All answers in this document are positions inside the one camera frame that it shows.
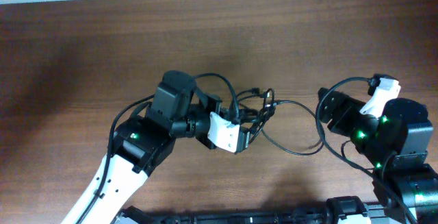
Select black usb cables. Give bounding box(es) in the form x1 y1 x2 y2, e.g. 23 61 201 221
235 87 324 156

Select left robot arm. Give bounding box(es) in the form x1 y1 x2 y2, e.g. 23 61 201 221
63 71 251 223

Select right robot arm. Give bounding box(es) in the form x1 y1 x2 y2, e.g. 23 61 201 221
316 86 437 223

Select right camera black cable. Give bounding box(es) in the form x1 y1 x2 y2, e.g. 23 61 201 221
315 76 418 224

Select camera black cable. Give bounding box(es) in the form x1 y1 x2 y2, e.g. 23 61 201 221
75 73 240 224
315 76 418 224

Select left camera black cable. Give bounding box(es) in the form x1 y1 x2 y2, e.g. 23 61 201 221
75 73 240 224

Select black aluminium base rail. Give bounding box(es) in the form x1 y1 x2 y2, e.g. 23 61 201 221
112 196 395 224

